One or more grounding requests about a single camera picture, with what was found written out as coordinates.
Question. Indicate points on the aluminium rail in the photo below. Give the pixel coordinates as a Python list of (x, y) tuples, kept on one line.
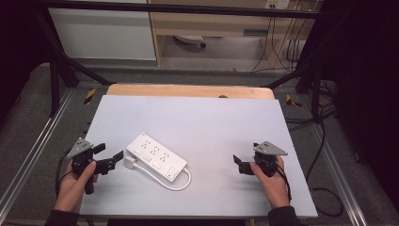
[(337, 169), (34, 147)]

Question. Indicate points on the white plug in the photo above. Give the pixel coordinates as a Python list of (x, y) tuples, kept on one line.
[(129, 162)]

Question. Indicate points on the black metal stand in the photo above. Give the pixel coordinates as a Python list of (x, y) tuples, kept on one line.
[(315, 91), (55, 81)]

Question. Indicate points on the wooden desk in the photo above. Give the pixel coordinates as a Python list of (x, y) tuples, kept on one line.
[(213, 23)]

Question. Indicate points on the dark curtain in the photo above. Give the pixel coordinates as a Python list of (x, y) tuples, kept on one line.
[(367, 78), (19, 47)]

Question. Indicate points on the black metal frame bar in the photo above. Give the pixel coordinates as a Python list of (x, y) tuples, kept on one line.
[(188, 8)]

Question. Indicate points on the person's left hand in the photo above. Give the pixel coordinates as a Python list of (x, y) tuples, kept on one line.
[(72, 191)]

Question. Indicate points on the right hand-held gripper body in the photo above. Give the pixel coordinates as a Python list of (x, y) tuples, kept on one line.
[(266, 158)]

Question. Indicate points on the white floor power strip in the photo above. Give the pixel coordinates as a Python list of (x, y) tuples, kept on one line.
[(189, 39)]

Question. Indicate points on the person's right hand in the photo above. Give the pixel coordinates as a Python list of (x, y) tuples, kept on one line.
[(275, 188)]

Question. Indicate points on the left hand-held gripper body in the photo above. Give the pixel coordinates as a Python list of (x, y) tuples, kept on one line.
[(82, 158)]

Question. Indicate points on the white wall outlet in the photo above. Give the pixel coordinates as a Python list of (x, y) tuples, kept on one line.
[(277, 3)]

